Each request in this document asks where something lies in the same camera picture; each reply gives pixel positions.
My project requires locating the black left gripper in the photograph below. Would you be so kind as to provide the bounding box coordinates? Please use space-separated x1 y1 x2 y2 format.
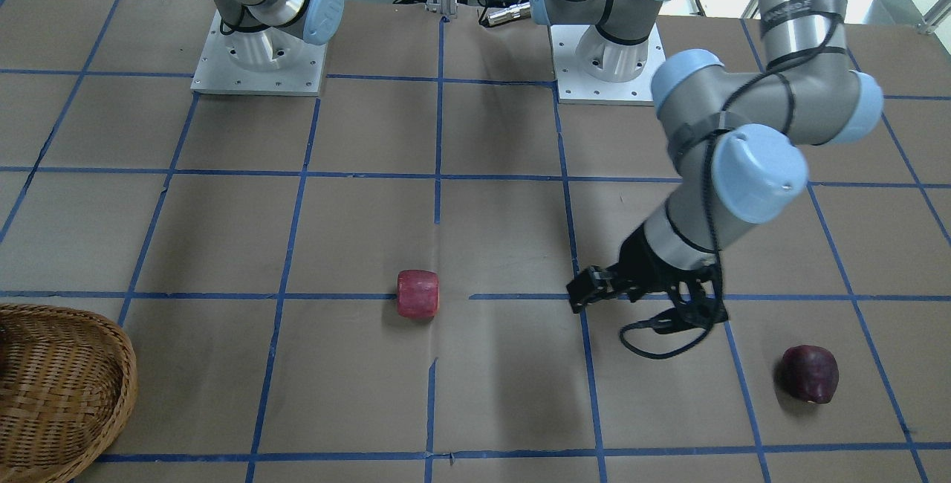
566 227 730 334

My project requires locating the dark red apple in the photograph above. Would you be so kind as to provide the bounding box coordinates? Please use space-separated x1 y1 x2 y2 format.
775 345 840 404

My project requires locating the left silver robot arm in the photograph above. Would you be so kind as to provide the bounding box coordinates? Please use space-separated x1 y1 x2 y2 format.
567 0 884 334

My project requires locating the wicker basket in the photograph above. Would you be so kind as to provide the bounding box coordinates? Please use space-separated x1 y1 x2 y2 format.
1 303 138 482

